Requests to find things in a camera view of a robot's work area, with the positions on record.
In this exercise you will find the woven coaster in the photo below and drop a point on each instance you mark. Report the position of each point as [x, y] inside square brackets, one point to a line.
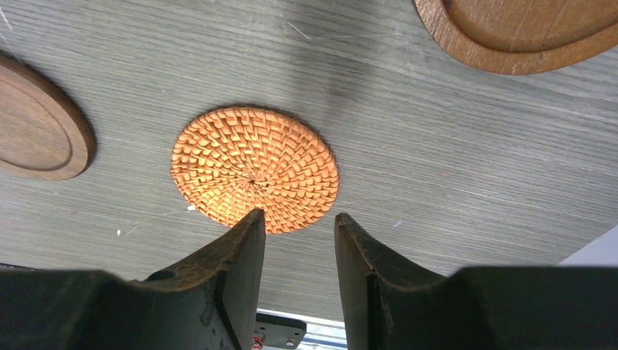
[232, 160]

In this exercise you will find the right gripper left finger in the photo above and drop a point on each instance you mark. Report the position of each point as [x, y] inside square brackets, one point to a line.
[208, 300]

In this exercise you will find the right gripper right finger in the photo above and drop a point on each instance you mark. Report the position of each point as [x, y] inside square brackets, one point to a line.
[390, 302]

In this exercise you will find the dark wooden coaster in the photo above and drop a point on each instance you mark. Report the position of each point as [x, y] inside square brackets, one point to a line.
[44, 134]

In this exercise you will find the ridged wooden coaster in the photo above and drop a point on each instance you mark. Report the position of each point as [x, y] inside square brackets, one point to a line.
[520, 37]

